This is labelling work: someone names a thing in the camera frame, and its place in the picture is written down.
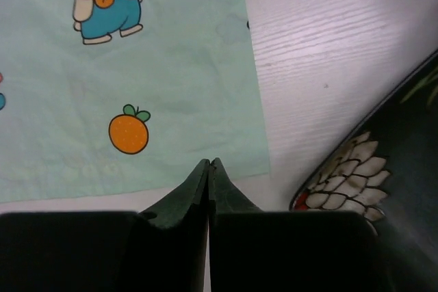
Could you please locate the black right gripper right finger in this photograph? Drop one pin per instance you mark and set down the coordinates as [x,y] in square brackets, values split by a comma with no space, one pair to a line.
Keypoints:
[255,250]

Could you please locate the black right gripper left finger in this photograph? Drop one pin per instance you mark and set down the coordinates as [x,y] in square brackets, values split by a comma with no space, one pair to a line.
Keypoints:
[159,249]

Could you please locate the green cartoon print cloth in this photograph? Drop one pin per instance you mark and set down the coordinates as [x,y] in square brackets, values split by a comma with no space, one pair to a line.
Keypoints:
[103,97]

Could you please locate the black floral rectangular plate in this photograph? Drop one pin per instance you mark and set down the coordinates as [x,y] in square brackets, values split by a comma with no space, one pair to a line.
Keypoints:
[386,171]

